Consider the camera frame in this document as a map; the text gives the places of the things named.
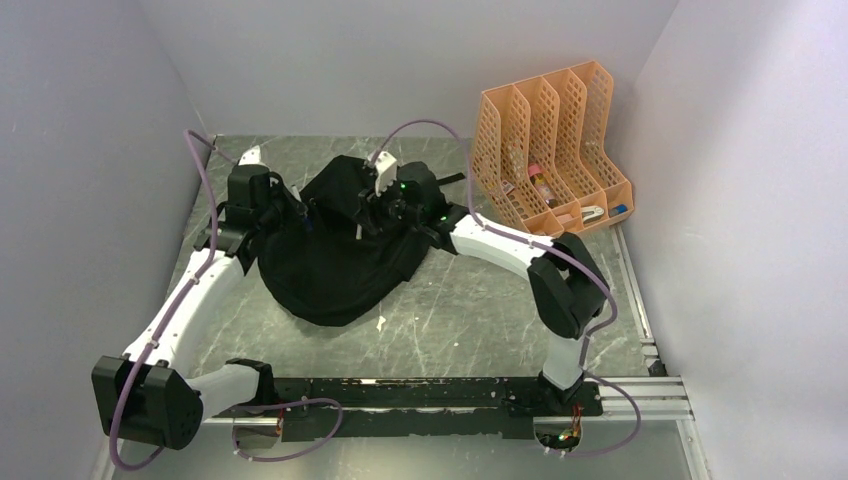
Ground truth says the black student backpack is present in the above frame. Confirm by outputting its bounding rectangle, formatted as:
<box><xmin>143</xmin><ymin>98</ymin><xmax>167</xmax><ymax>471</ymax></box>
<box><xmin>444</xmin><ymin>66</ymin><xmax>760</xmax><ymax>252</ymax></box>
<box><xmin>257</xmin><ymin>156</ymin><xmax>432</xmax><ymax>327</ymax></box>

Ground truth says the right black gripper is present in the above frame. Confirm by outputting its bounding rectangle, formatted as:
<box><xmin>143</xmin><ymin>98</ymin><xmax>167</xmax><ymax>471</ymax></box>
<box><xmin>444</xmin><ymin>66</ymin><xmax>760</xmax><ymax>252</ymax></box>
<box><xmin>353</xmin><ymin>170</ymin><xmax>424</xmax><ymax>235</ymax></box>

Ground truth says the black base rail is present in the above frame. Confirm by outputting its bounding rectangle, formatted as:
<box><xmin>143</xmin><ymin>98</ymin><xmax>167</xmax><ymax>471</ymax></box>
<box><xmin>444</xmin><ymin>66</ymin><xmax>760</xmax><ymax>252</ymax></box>
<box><xmin>267</xmin><ymin>377</ymin><xmax>604</xmax><ymax>441</ymax></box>

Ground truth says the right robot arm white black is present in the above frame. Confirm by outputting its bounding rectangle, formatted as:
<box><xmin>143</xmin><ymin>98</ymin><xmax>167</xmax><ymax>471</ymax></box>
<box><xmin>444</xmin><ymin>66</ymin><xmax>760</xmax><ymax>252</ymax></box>
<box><xmin>354</xmin><ymin>152</ymin><xmax>609</xmax><ymax>414</ymax></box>

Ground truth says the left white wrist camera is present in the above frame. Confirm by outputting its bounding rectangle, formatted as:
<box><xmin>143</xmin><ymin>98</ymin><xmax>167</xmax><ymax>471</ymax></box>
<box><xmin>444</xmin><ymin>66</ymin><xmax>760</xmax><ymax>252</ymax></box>
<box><xmin>237</xmin><ymin>146</ymin><xmax>266</xmax><ymax>166</ymax></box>

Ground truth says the aluminium frame rail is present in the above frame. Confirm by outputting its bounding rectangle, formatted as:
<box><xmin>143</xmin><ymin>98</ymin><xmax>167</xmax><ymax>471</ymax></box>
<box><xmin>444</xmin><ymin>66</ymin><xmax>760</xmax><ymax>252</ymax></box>
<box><xmin>185</xmin><ymin>377</ymin><xmax>694</xmax><ymax>425</ymax></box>

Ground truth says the orange plastic file organizer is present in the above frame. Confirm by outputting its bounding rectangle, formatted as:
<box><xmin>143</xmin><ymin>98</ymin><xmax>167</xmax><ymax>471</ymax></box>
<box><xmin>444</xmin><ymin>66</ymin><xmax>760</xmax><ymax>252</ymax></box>
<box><xmin>471</xmin><ymin>61</ymin><xmax>635</xmax><ymax>236</ymax></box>

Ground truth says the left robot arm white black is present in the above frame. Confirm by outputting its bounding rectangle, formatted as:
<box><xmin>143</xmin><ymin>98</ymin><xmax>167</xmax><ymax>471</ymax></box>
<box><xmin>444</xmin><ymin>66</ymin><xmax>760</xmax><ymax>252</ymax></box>
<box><xmin>92</xmin><ymin>163</ymin><xmax>301</xmax><ymax>450</ymax></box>

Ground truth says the silver stapler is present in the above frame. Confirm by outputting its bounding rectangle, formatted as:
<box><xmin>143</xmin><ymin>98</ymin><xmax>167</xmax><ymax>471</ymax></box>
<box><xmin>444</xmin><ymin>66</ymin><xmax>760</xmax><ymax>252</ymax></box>
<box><xmin>581</xmin><ymin>205</ymin><xmax>605</xmax><ymax>226</ymax></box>

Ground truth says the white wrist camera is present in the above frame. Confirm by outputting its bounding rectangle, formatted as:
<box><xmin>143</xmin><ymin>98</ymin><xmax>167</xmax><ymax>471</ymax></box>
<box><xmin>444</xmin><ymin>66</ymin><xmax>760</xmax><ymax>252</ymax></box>
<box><xmin>237</xmin><ymin>146</ymin><xmax>266</xmax><ymax>166</ymax></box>
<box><xmin>371</xmin><ymin>150</ymin><xmax>398</xmax><ymax>197</ymax></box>

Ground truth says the pink capped bottle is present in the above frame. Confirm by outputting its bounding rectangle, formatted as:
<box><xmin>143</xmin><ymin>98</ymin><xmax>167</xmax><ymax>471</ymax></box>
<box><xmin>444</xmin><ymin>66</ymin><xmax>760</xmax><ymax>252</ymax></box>
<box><xmin>528</xmin><ymin>163</ymin><xmax>559</xmax><ymax>209</ymax></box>

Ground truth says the small blue item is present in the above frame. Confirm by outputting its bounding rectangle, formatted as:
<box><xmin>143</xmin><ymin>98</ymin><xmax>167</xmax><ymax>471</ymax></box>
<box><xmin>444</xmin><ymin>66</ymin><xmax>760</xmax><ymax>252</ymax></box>
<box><xmin>608</xmin><ymin>204</ymin><xmax>630</xmax><ymax>218</ymax></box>

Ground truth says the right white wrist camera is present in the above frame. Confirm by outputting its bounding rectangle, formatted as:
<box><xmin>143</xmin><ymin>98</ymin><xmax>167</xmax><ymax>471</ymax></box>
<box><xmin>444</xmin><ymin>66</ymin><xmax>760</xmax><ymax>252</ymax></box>
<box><xmin>371</xmin><ymin>150</ymin><xmax>398</xmax><ymax>197</ymax></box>

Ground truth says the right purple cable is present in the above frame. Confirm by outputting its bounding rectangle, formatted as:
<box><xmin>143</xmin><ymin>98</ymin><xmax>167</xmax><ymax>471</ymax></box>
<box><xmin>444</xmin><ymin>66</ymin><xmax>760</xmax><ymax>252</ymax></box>
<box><xmin>367</xmin><ymin>119</ymin><xmax>643</xmax><ymax>458</ymax></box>

